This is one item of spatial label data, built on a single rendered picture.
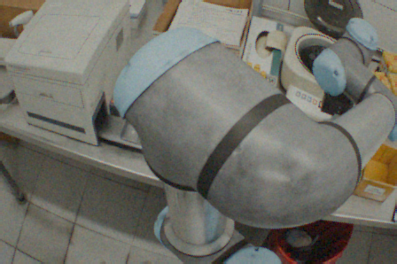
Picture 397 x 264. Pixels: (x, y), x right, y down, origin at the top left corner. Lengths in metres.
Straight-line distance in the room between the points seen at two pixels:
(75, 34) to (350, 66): 0.63
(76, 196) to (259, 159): 1.77
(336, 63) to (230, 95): 0.38
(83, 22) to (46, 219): 1.26
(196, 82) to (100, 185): 1.73
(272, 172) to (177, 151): 0.08
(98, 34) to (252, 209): 0.70
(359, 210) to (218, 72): 0.83
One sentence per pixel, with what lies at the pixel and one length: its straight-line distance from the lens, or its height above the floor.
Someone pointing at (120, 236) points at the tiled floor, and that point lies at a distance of 1.97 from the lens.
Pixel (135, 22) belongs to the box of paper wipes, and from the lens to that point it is 1.40.
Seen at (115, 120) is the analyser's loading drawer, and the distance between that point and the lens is 1.14.
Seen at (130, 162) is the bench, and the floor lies 0.87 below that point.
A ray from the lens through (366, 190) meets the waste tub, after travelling 1.14.
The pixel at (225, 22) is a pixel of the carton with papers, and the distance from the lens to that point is 1.34.
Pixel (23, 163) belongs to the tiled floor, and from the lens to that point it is 2.27.
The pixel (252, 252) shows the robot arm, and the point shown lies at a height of 1.15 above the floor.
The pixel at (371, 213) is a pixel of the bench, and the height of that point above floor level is 0.88.
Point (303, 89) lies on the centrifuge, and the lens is 1.21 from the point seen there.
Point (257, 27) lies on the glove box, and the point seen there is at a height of 0.94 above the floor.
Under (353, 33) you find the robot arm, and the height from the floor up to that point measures 1.37.
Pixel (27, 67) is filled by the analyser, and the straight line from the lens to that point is 1.01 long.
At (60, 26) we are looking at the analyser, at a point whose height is 1.17.
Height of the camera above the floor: 1.85
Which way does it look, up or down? 57 degrees down
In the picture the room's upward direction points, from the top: 4 degrees clockwise
